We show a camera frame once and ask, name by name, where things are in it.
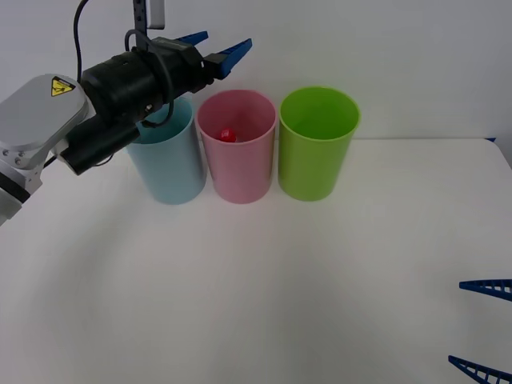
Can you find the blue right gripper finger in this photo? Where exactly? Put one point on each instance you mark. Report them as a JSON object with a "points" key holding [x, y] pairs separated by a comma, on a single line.
{"points": [[488, 372], [496, 289]]}

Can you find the pink plastic bin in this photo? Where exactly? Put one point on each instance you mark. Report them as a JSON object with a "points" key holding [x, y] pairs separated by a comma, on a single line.
{"points": [[244, 172]]}

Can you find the clear bottle with red cap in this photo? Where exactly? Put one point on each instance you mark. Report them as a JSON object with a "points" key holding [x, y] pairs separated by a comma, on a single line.
{"points": [[227, 134]]}

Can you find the pale blue plastic bin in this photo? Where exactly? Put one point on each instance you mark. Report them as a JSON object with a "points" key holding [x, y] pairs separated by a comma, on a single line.
{"points": [[172, 172]]}

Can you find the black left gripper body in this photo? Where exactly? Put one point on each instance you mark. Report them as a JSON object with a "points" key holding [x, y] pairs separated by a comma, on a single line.
{"points": [[182, 68]]}

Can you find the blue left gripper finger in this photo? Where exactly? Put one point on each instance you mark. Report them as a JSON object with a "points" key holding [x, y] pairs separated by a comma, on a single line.
{"points": [[230, 56], [194, 38]]}

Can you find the green plastic bin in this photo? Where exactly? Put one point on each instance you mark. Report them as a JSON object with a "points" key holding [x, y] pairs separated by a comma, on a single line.
{"points": [[312, 168]]}

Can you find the silver and black left arm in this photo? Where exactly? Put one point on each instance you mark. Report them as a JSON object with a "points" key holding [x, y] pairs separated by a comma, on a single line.
{"points": [[116, 92]]}

